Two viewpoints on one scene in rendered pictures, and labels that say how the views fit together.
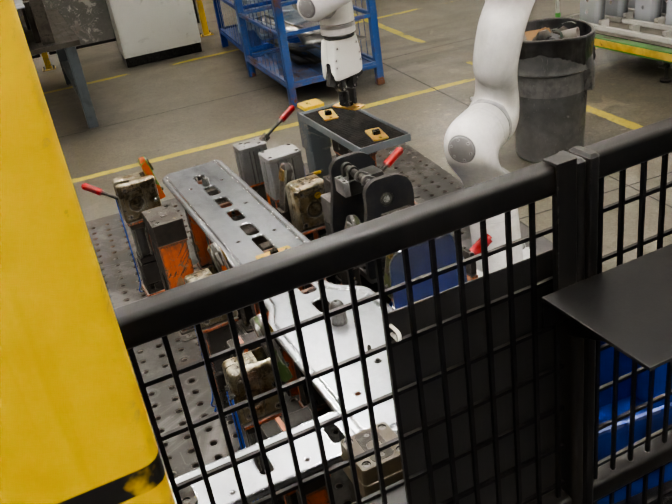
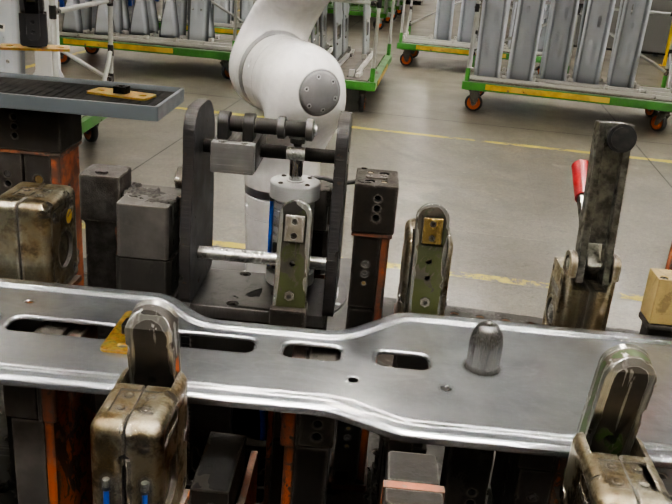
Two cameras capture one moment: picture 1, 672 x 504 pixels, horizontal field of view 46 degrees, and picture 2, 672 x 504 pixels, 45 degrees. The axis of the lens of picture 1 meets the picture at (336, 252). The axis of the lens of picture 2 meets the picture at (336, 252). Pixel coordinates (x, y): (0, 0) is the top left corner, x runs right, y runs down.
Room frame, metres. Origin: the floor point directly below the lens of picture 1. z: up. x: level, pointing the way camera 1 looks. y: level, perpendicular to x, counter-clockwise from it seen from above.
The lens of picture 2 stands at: (1.14, 0.70, 1.37)
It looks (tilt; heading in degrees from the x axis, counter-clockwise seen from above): 21 degrees down; 293
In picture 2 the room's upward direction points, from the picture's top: 5 degrees clockwise
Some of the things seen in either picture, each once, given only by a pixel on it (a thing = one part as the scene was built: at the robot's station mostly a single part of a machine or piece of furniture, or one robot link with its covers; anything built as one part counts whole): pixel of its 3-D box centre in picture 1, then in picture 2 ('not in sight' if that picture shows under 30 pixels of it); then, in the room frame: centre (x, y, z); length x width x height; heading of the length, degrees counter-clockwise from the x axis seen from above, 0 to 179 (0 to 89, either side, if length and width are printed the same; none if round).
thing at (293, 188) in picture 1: (315, 249); (40, 344); (1.80, 0.05, 0.89); 0.13 x 0.11 x 0.38; 111
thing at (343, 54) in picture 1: (341, 53); not in sight; (1.92, -0.09, 1.35); 0.10 x 0.07 x 0.11; 132
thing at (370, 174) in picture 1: (377, 264); (262, 305); (1.57, -0.09, 0.94); 0.18 x 0.13 x 0.49; 21
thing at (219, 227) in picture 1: (268, 254); (109, 338); (1.61, 0.15, 1.00); 1.38 x 0.22 x 0.02; 21
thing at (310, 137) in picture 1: (322, 180); not in sight; (2.17, 0.01, 0.92); 0.08 x 0.08 x 0.44; 21
